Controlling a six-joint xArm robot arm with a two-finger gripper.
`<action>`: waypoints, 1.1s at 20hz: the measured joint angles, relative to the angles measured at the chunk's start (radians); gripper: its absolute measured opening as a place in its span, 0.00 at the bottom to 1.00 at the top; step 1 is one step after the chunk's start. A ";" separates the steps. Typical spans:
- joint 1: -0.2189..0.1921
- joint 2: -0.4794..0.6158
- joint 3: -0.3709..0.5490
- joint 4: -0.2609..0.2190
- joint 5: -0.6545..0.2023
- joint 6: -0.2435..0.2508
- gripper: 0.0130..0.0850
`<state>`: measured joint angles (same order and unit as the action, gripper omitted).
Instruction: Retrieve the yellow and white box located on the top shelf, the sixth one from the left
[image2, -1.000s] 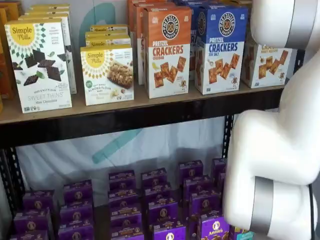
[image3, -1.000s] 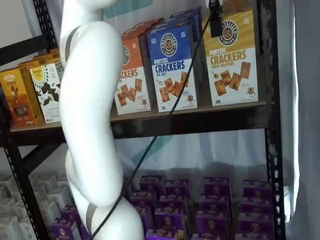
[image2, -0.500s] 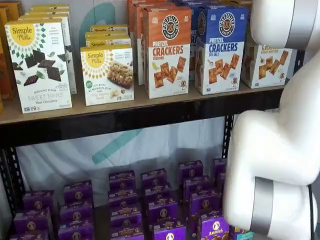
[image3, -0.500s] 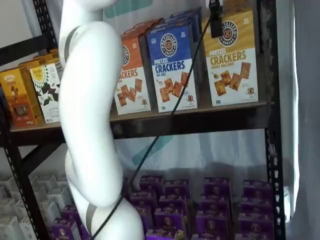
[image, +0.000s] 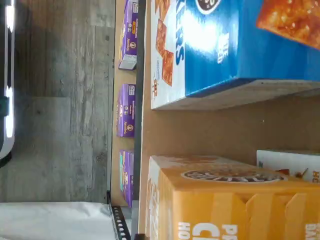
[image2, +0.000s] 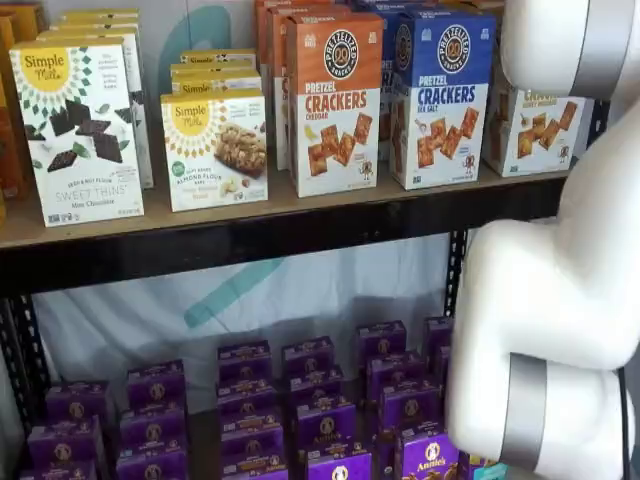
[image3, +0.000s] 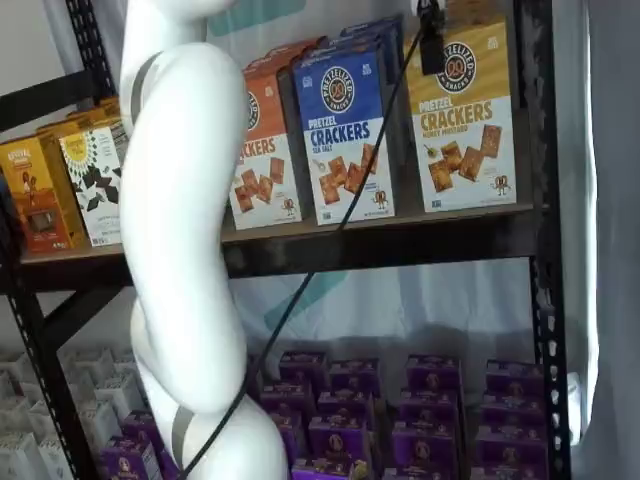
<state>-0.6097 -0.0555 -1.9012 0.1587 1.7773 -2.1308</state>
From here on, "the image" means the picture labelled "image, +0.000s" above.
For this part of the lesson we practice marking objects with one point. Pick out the purple teal Annie's snack box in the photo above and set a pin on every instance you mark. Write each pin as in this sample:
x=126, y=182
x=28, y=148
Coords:
x=127, y=175

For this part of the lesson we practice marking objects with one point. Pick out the wooden shelf board with cracker boxes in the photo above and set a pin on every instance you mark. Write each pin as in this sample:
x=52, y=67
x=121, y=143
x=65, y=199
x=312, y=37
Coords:
x=225, y=130

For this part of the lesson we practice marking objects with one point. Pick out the wooden shelf board with purple boxes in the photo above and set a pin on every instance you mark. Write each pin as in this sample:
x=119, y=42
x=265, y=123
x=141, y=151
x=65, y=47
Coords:
x=115, y=77

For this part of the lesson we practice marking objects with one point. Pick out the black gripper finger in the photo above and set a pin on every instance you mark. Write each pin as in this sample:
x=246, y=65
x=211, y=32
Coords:
x=140, y=237

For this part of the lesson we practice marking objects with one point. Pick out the yellow white pretzel crackers box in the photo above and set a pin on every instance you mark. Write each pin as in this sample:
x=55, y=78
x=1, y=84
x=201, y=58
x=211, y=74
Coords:
x=225, y=205
x=282, y=161

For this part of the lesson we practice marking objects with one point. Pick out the blue pretzel crackers box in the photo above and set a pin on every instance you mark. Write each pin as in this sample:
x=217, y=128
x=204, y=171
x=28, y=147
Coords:
x=237, y=50

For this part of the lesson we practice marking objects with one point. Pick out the white fabric curtain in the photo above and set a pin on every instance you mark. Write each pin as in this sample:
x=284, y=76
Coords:
x=50, y=222

